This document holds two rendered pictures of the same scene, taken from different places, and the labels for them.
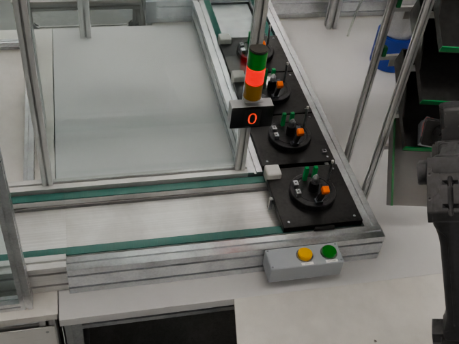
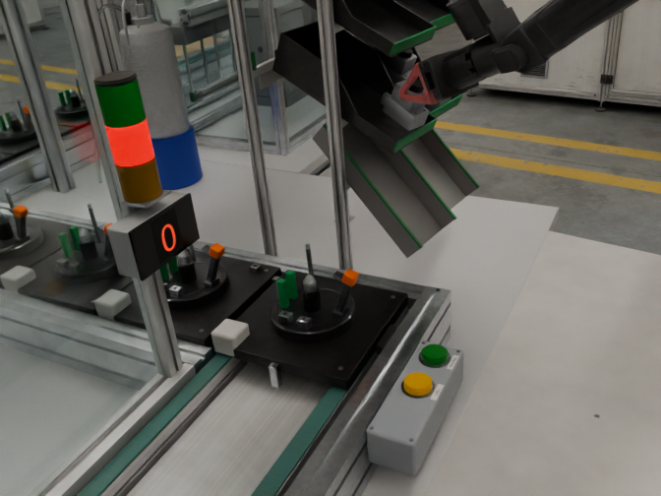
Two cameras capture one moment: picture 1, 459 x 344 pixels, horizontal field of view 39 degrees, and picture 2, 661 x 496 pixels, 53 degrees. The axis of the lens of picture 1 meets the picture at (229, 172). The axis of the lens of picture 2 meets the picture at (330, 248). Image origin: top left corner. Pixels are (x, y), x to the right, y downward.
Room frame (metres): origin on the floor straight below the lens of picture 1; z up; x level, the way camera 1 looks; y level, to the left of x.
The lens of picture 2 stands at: (0.68, 0.34, 1.60)
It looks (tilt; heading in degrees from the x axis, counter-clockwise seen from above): 29 degrees down; 316
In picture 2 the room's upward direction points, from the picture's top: 5 degrees counter-clockwise
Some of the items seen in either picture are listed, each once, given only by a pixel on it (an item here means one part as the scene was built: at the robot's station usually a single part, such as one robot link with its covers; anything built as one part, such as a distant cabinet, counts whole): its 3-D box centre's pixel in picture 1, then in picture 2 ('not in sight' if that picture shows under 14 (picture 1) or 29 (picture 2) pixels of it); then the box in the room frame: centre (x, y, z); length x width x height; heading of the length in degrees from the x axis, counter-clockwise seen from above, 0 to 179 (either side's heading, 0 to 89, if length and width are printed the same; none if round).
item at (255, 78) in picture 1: (255, 74); (130, 141); (1.42, -0.04, 1.33); 0.05 x 0.05 x 0.05
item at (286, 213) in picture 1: (311, 196); (314, 321); (1.36, -0.25, 0.96); 0.24 x 0.24 x 0.02; 17
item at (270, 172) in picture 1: (272, 173); (230, 338); (1.43, -0.13, 0.97); 0.05 x 0.05 x 0.04; 17
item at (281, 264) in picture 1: (302, 261); (418, 403); (1.13, -0.23, 0.93); 0.21 x 0.07 x 0.06; 107
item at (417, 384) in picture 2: (304, 254); (417, 386); (1.13, -0.23, 0.96); 0.04 x 0.04 x 0.02
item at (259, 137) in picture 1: (291, 127); (186, 268); (1.61, -0.18, 1.01); 0.24 x 0.24 x 0.13; 17
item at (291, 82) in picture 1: (272, 82); not in sight; (1.84, -0.11, 1.01); 0.24 x 0.24 x 0.13; 17
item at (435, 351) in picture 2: (328, 252); (434, 356); (1.15, -0.30, 0.96); 0.04 x 0.04 x 0.02
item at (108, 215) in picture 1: (210, 211); (198, 468); (1.30, 0.04, 0.91); 0.84 x 0.28 x 0.10; 107
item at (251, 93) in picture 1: (253, 89); (139, 177); (1.42, -0.04, 1.28); 0.05 x 0.05 x 0.05
